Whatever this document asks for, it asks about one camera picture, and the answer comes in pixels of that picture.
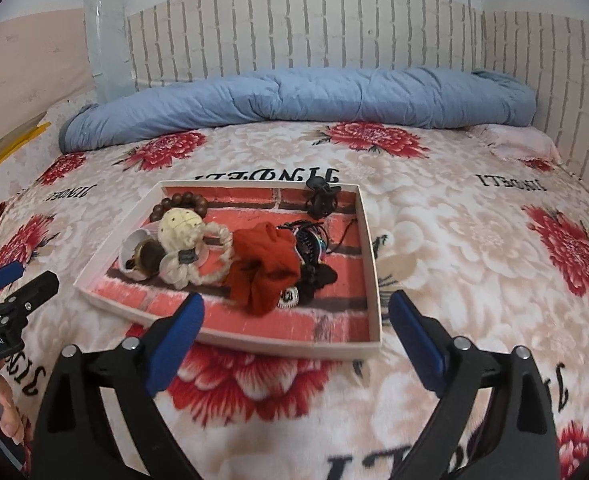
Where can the cream quilted round hair accessory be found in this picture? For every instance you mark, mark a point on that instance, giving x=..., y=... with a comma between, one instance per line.
x=179, y=227

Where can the blue quilt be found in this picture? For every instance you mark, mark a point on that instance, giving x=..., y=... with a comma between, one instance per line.
x=299, y=97

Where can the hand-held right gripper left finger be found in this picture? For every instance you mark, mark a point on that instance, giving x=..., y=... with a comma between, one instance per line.
x=174, y=342

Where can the white tray with brick print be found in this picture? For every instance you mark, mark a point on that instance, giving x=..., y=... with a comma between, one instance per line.
x=274, y=320

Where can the orange scrunchie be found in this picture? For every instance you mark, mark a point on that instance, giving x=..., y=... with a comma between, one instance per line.
x=264, y=265

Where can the person's left hand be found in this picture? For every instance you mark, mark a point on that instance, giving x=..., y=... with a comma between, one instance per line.
x=12, y=410

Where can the cream scrunchie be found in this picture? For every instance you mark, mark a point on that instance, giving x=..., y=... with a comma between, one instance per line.
x=214, y=240

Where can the black scrunchie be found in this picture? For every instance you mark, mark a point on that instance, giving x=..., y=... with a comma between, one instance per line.
x=322, y=277

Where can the clear plastic sheet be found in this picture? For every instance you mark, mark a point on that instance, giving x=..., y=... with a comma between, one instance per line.
x=107, y=35

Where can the floral printed blanket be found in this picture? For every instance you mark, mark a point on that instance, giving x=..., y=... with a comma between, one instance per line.
x=474, y=260

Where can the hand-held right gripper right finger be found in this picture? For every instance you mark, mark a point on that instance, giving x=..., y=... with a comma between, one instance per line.
x=419, y=342

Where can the gold watch with white band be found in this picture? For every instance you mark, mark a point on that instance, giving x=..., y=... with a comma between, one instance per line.
x=144, y=255

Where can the pink pillow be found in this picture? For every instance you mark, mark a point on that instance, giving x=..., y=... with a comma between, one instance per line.
x=519, y=142

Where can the yellow strip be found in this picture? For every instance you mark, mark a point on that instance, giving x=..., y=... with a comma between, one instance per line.
x=4, y=152

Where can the rainbow beaded hair claw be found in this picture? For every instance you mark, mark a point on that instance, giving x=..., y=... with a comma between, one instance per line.
x=314, y=249

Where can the small black hair claw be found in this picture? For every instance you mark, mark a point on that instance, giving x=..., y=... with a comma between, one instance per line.
x=319, y=197

